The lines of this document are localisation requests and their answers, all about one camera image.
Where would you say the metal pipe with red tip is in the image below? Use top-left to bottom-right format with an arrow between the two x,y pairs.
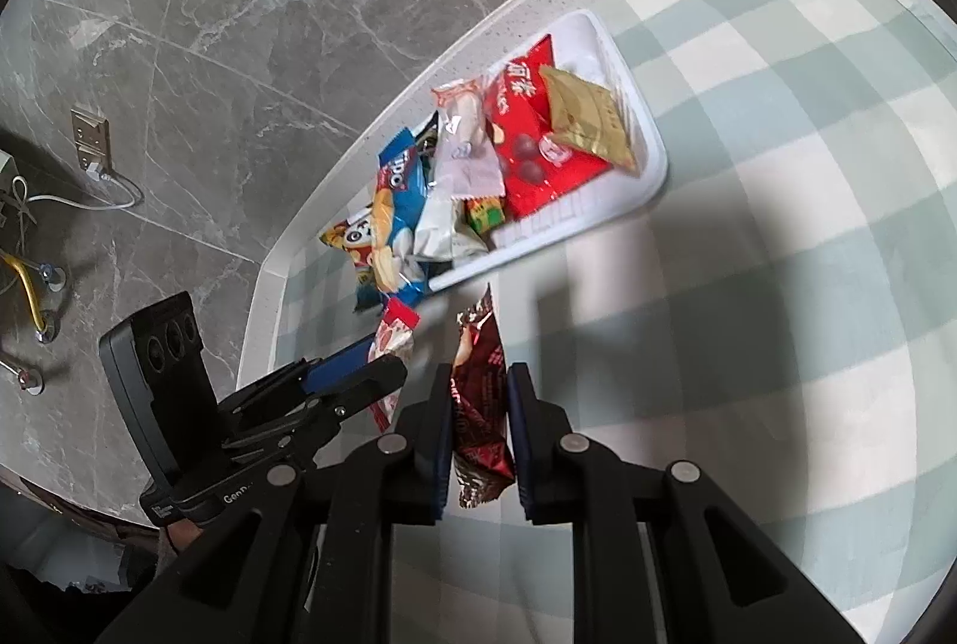
0,356 -> 44,395

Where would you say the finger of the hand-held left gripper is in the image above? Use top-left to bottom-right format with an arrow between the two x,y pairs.
215,334 -> 380,432
223,355 -> 410,467

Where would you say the green orange snack packet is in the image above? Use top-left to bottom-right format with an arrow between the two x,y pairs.
465,196 -> 508,234

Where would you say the large red snack packet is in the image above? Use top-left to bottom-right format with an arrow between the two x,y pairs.
482,35 -> 615,221

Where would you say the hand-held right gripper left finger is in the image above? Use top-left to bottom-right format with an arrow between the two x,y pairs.
97,364 -> 459,644

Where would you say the pale pink clear snack packet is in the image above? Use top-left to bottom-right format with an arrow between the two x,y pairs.
432,78 -> 501,200

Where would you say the dark red brown snack packet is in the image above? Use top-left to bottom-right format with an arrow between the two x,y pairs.
450,283 -> 517,512

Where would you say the white power cable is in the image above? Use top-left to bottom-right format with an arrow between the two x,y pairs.
30,160 -> 145,213

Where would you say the blue snack packet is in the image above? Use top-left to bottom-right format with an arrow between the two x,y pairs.
353,127 -> 435,312

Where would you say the green white checked tablecloth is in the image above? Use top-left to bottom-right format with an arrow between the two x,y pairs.
239,0 -> 954,644

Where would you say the colourful cartoon snack packet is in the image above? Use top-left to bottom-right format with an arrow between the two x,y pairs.
320,203 -> 397,275

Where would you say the white plastic tray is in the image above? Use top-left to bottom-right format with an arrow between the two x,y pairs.
370,8 -> 669,297

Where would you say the black snack packet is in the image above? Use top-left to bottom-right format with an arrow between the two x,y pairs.
415,109 -> 442,182

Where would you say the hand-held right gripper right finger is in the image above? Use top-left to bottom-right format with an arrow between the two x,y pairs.
507,361 -> 868,644

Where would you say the yellow pipe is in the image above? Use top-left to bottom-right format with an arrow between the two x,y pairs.
0,251 -> 59,344

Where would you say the red white snack packet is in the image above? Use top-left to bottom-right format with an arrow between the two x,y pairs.
368,298 -> 421,432

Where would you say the brass floor socket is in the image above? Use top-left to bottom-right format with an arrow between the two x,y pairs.
71,107 -> 112,180

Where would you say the gold snack packet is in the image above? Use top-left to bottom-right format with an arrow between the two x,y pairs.
538,65 -> 640,174

